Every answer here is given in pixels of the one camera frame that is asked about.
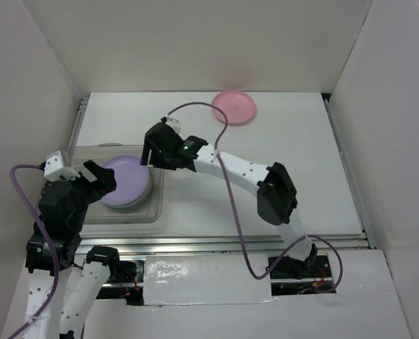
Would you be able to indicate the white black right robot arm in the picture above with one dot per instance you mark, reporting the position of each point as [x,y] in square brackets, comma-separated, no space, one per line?
[272,187]

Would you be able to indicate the clear plastic bin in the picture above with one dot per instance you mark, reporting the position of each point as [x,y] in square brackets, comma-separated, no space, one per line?
[98,212]

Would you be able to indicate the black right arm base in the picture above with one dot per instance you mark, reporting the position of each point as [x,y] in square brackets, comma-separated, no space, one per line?
[316,266]

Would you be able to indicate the pink plate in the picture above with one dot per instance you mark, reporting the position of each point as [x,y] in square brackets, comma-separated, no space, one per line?
[238,106]

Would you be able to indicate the cream plate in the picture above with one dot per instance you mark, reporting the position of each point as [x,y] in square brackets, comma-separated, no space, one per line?
[129,193]

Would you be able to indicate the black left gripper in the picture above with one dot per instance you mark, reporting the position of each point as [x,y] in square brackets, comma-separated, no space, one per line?
[106,179]

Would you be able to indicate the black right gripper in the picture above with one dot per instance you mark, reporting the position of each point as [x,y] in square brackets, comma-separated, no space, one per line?
[159,162]

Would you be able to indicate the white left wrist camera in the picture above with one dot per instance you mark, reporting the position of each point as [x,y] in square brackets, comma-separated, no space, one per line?
[58,168]

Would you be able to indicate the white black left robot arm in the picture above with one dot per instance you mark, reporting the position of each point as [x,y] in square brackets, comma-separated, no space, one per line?
[51,251]

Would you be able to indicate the purple plate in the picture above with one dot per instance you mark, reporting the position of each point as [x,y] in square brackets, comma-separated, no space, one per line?
[126,167]

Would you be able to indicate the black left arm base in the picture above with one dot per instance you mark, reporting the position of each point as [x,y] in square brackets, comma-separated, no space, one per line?
[125,284]

